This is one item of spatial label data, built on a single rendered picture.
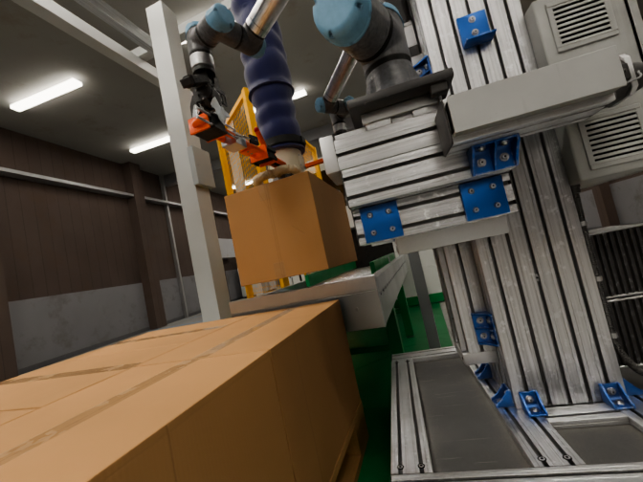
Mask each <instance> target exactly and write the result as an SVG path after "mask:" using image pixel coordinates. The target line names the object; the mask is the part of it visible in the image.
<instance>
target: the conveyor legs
mask: <svg viewBox="0 0 643 482"><path fill-rule="evenodd" d="M397 298H398V303H399V307H400V309H397V310H395V308H394V306H393V308H392V310H391V313H390V315H389V318H388V322H387V325H386V329H387V333H388V341H389V343H384V344H376V345H368V346H360V347H352V348H349V349H350V354H351V355H356V354H364V353H373V352H382V351H390V350H391V355H392V354H400V353H405V350H404V346H403V342H402V338H401V333H400V329H399V325H398V320H397V316H396V314H401V316H402V320H403V324H404V328H405V333H406V337H407V338H409V337H414V332H413V328H412V323H411V319H410V311H409V307H408V303H407V299H406V295H405V290H404V286H403V285H402V287H401V289H400V292H399V294H398V297H397Z"/></svg>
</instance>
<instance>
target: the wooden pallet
mask: <svg viewBox="0 0 643 482"><path fill-rule="evenodd" d="M368 438H369V434H368V431H367V425H366V417H365V414H364V408H363V404H362V400H360V402H359V404H358V407H357V410H356V412H355V415H354V418H353V420H352V423H351V426H350V428H349V431H348V433H347V435H346V438H345V441H344V445H343V448H342V450H341V453H340V455H339V458H338V461H337V463H336V466H335V469H334V470H333V473H332V476H331V478H330V481H329V482H358V478H359V474H360V470H361V466H362V463H363V460H364V456H365V452H366V445H367V441H368Z"/></svg>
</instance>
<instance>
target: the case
mask: <svg viewBox="0 0 643 482"><path fill-rule="evenodd" d="M224 199H225V204H226V209H227V213H228V218H229V224H230V229H231V234H232V239H233V248H234V253H235V258H236V263H237V268H238V272H239V278H240V283H241V287H243V286H248V285H253V284H257V283H262V282H267V281H271V280H276V279H281V278H285V277H290V276H295V275H300V274H308V273H312V272H317V271H322V270H327V269H331V268H334V267H337V266H341V265H343V264H346V263H350V262H353V261H356V260H358V259H357V255H356V251H355V247H354V242H353V238H352V233H351V229H350V225H349V221H348V216H347V212H346V207H345V202H344V195H343V194H342V193H341V192H339V191H338V190H337V189H336V188H334V187H333V186H331V185H329V184H328V183H326V182H325V181H323V180H322V179H320V178H318V177H317V176H315V175H314V174H312V173H311V172H309V171H304V172H301V173H298V174H295V175H292V176H289V177H286V178H282V179H279V180H276V181H273V182H271V183H267V184H264V185H261V186H256V187H252V188H249V189H246V190H243V191H240V192H236V193H234V194H231V195H228V196H225V197H224Z"/></svg>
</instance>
